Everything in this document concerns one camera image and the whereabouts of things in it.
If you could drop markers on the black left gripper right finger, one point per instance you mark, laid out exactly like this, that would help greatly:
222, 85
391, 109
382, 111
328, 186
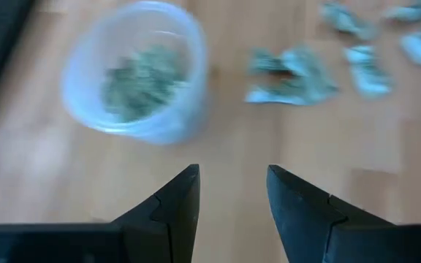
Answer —
305, 226

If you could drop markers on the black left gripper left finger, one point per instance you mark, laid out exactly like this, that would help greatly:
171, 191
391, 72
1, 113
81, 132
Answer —
166, 226

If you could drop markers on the clear plastic cup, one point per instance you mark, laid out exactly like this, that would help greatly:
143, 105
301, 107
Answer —
86, 91

